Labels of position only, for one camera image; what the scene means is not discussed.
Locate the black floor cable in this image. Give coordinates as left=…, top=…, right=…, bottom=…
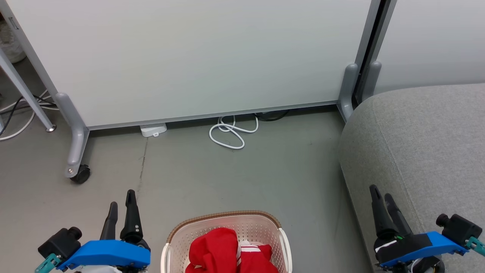
left=253, top=109, right=291, bottom=122

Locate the long white floor cable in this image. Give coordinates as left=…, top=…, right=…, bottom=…
left=0, top=89, right=58, bottom=141

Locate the white power strip with cables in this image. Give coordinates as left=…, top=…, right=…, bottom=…
left=0, top=95, right=55, bottom=136

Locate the teal camera connector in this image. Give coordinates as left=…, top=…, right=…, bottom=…
left=466, top=237, right=485, bottom=257
left=35, top=253, right=61, bottom=273

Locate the grey metal table leg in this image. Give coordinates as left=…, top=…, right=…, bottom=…
left=0, top=49, right=57, bottom=133

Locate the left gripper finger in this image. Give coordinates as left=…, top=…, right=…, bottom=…
left=100, top=202, right=119, bottom=241
left=120, top=190, right=145, bottom=244

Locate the red garment with white stripes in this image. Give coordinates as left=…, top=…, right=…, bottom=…
left=185, top=227, right=279, bottom=273

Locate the white partition panel grey frame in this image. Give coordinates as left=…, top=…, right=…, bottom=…
left=362, top=0, right=485, bottom=103
left=0, top=0, right=381, bottom=179

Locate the coiled white cable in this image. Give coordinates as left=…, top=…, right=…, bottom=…
left=209, top=115, right=260, bottom=150

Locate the black caster wheel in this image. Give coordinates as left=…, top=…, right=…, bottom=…
left=70, top=164, right=91, bottom=185

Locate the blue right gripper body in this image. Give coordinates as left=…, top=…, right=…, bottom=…
left=374, top=231, right=469, bottom=273

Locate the white perforated laundry basket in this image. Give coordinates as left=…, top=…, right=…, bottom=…
left=160, top=210, right=293, bottom=273

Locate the small white power adapter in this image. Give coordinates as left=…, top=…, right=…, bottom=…
left=140, top=123, right=167, bottom=137

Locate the teal left camera connector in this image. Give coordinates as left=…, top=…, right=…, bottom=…
left=35, top=253, right=61, bottom=273

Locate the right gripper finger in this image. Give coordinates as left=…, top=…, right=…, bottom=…
left=369, top=185, right=399, bottom=240
left=385, top=193, right=414, bottom=236

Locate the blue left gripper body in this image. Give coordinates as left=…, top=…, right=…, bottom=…
left=57, top=239, right=151, bottom=273

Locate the teal right camera connector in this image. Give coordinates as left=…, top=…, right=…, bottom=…
left=466, top=237, right=485, bottom=257

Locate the white fluffy bag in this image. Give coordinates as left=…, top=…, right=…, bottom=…
left=0, top=18, right=27, bottom=64

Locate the grey fabric sofa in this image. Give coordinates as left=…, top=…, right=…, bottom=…
left=338, top=83, right=485, bottom=273

